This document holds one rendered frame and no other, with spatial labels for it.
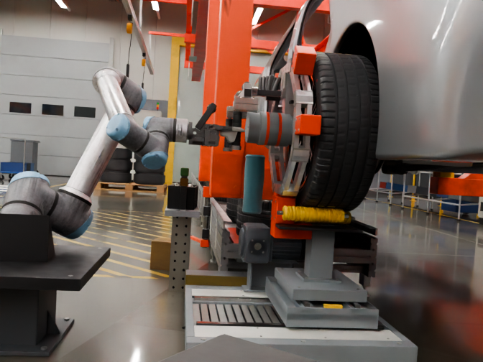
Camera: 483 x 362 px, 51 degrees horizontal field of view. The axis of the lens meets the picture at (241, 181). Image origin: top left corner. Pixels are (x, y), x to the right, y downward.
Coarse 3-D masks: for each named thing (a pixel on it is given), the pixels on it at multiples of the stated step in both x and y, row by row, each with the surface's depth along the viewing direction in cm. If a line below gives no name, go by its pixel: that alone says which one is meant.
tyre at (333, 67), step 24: (336, 72) 189; (360, 72) 191; (336, 96) 184; (360, 96) 185; (336, 120) 183; (360, 120) 183; (336, 144) 183; (360, 144) 184; (312, 168) 190; (336, 168) 186; (360, 168) 187; (312, 192) 194; (336, 192) 194; (360, 192) 194
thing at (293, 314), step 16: (272, 288) 222; (272, 304) 220; (288, 304) 203; (304, 304) 194; (320, 304) 206; (336, 304) 207; (352, 304) 199; (368, 304) 205; (288, 320) 191; (304, 320) 192; (320, 320) 193; (336, 320) 193; (352, 320) 194; (368, 320) 195
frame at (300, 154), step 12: (288, 72) 205; (300, 96) 186; (312, 96) 186; (276, 108) 234; (300, 108) 186; (276, 156) 236; (300, 156) 187; (288, 168) 193; (300, 168) 192; (276, 180) 225; (288, 180) 196; (300, 180) 197; (276, 192) 216; (288, 192) 202
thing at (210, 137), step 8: (192, 128) 190; (208, 128) 189; (192, 136) 191; (200, 136) 191; (208, 136) 189; (216, 136) 190; (192, 144) 192; (200, 144) 192; (208, 144) 189; (216, 144) 190
